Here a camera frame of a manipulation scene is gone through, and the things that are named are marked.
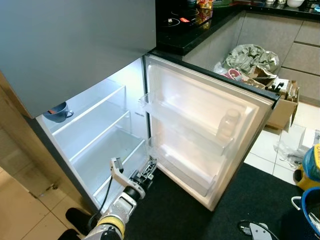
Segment clear fridge door bin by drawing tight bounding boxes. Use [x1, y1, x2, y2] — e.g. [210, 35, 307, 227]
[146, 136, 219, 199]
[139, 91, 237, 157]

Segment glass fridge shelf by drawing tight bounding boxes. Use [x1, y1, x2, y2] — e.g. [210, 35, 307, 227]
[52, 87, 133, 163]
[37, 80, 127, 137]

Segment fridge door white inner lining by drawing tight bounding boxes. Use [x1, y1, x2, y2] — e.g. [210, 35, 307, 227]
[142, 53, 281, 212]

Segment grey fridge freezer door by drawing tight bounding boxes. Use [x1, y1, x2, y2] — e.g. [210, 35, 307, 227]
[0, 0, 157, 119]

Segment black robot foot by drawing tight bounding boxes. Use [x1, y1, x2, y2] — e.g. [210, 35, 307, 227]
[65, 207, 96, 236]

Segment black floor mat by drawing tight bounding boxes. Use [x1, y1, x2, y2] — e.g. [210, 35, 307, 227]
[120, 162, 311, 240]

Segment clear plastic bottle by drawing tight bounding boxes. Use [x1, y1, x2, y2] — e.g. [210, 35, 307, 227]
[216, 108, 242, 144]

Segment blue mug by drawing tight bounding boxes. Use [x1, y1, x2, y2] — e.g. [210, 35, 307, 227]
[42, 102, 75, 124]

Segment yellow bin blue liner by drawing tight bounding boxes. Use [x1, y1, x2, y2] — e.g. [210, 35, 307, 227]
[293, 143, 320, 191]

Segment blue plastic bucket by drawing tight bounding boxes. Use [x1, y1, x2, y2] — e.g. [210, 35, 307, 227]
[291, 186, 320, 239]

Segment beige wooden cabinet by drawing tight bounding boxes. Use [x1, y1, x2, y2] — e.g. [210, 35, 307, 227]
[0, 72, 66, 201]

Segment white box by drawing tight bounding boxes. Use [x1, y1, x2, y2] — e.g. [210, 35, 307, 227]
[298, 128, 320, 153]

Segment clear plastic bag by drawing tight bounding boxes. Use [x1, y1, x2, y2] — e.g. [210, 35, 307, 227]
[273, 140, 303, 168]

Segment black kitchen countertop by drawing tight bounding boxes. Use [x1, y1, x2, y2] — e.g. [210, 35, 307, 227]
[155, 0, 320, 56]

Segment brown cardboard box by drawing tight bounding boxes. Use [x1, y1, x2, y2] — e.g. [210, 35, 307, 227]
[245, 75, 301, 132]

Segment black induction hob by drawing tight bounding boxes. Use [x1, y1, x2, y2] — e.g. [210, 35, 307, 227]
[156, 5, 221, 38]

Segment crumpled grey-green bag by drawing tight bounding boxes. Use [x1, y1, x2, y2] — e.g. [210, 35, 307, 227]
[223, 43, 281, 75]

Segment grey kitchen cabinets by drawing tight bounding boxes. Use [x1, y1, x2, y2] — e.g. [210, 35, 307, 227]
[182, 11, 320, 106]

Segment white bowl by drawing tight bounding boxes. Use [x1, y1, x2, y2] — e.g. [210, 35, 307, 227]
[286, 0, 306, 8]

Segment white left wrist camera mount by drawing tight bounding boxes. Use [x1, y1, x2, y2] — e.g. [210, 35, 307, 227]
[109, 157, 147, 200]

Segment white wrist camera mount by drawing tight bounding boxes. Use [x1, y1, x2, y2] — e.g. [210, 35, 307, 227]
[109, 157, 147, 200]
[237, 220, 281, 240]

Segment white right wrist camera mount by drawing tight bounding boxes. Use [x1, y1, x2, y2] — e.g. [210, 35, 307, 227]
[237, 220, 281, 240]

